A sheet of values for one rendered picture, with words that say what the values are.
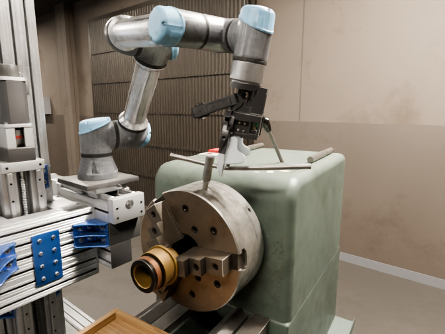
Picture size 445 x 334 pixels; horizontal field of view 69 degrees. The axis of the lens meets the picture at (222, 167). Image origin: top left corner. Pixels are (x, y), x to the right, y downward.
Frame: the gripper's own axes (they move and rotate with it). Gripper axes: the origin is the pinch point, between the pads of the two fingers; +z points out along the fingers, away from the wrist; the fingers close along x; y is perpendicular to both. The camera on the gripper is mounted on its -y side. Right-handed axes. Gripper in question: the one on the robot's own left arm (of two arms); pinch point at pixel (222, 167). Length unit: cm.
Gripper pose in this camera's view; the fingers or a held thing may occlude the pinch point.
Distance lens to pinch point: 77.4
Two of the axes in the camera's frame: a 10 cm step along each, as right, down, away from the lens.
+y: 9.6, 2.1, -1.8
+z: -1.6, 9.5, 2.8
